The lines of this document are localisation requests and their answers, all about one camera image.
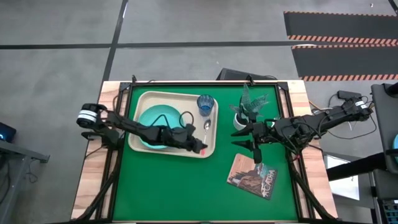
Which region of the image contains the black cable over arm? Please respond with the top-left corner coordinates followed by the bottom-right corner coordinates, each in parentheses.
top-left (148, 113), bottom-right (171, 128)

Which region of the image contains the metal spoon with orange handle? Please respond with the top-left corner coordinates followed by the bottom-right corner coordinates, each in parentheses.
top-left (201, 118), bottom-right (212, 156)

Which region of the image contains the grey side desk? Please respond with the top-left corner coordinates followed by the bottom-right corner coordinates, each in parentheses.
top-left (0, 139), bottom-right (50, 224)

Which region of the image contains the black box behind table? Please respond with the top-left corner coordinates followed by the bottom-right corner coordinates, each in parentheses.
top-left (216, 67), bottom-right (278, 82)

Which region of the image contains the black power adapter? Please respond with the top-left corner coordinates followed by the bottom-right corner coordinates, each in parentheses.
top-left (337, 90), bottom-right (363, 100)

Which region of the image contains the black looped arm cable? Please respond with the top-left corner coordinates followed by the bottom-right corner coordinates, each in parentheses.
top-left (178, 110), bottom-right (195, 129)

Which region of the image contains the black device with blue light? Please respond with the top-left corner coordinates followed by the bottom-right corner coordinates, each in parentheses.
top-left (0, 121), bottom-right (17, 143)

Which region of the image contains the green table mat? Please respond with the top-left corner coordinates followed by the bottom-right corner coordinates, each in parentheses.
top-left (112, 84), bottom-right (299, 222)

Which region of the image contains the beige plastic tray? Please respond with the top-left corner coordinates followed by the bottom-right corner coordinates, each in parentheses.
top-left (127, 90), bottom-right (219, 159)

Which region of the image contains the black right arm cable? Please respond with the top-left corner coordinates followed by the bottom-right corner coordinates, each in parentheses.
top-left (326, 93), bottom-right (379, 141)

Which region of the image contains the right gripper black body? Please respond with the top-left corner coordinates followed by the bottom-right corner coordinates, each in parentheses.
top-left (250, 119), bottom-right (282, 144)

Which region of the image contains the green snake plant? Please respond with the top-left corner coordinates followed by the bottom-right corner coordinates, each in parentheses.
top-left (229, 83), bottom-right (271, 123)

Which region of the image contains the blue crate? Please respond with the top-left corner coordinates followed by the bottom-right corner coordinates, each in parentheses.
top-left (381, 200), bottom-right (398, 224)

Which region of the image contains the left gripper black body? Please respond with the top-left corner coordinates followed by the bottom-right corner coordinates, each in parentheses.
top-left (167, 126), bottom-right (200, 150)

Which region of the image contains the white plant pot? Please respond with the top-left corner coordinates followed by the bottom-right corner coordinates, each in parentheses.
top-left (233, 112), bottom-right (249, 131)

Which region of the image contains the yellow cable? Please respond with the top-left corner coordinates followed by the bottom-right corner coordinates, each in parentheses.
top-left (308, 99), bottom-right (324, 113)

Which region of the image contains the blue patterned plastic cup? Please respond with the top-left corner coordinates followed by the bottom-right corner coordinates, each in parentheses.
top-left (196, 94), bottom-right (215, 117)

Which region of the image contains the black hazard striped floor mat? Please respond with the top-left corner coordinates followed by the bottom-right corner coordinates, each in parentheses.
top-left (291, 44), bottom-right (398, 82)
top-left (283, 11), bottom-right (398, 45)

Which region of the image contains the teal plate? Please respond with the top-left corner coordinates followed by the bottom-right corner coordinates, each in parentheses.
top-left (137, 104), bottom-right (187, 149)

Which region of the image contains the white sheet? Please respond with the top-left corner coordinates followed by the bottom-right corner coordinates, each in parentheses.
top-left (323, 154), bottom-right (361, 201)

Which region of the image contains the black bar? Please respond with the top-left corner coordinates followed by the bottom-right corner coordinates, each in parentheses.
top-left (326, 151), bottom-right (389, 182)

